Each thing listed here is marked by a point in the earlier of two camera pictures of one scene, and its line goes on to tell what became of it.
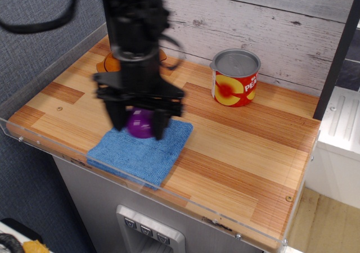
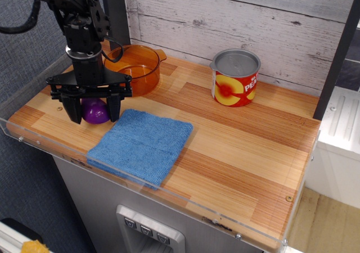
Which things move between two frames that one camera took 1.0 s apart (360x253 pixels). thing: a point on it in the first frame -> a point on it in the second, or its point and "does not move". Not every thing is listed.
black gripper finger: (120, 113) -> (73, 108)
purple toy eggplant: (140, 123) -> (94, 111)
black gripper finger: (161, 120) -> (114, 105)
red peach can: (234, 76) does not move
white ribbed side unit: (333, 170) does not move
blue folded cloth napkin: (146, 162) does not move
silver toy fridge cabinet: (122, 216) does not move
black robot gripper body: (138, 84) -> (89, 78)
